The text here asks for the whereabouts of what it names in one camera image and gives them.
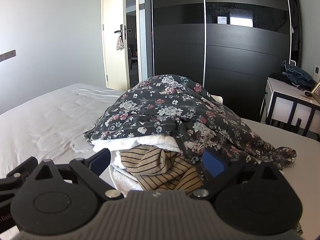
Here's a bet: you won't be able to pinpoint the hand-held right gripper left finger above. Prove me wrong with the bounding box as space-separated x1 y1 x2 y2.
34 148 124 201

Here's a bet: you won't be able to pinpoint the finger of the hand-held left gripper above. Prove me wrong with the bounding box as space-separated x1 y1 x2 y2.
0 156 39 203

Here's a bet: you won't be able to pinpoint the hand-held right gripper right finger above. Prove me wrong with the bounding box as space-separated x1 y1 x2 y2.
191 150 285 202

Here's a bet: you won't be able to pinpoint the dark floral pants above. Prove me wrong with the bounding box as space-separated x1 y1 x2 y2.
83 74 297 171

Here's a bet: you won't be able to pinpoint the dark hanging clothes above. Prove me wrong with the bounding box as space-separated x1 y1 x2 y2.
291 0 301 53

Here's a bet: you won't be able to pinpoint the light grey garment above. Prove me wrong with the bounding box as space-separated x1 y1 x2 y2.
109 166 144 198

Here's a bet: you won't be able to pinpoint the white garment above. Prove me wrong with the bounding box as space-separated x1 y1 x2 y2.
91 134 182 172

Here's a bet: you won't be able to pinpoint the beige striped garment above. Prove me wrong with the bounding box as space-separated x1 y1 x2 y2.
120 145 204 191

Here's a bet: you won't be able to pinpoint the bed with white sheet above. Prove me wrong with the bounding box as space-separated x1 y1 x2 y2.
0 82 320 240

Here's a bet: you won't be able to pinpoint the white black-framed nightstand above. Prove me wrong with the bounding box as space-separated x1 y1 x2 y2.
260 77 320 137

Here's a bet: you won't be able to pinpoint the white door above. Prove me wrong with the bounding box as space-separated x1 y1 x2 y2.
101 0 128 90

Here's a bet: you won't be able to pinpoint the dark chair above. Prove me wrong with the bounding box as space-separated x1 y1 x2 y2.
128 44 139 62

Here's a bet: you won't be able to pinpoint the black sliding wardrobe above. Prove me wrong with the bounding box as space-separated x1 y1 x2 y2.
150 0 303 123

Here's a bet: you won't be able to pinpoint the blue jeans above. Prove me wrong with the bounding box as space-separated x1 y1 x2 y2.
282 60 316 89

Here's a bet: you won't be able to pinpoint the grey wall switch panel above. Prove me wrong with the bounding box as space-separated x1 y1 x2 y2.
0 49 17 62

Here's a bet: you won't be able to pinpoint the black door handle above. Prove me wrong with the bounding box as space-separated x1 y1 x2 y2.
114 24 125 40

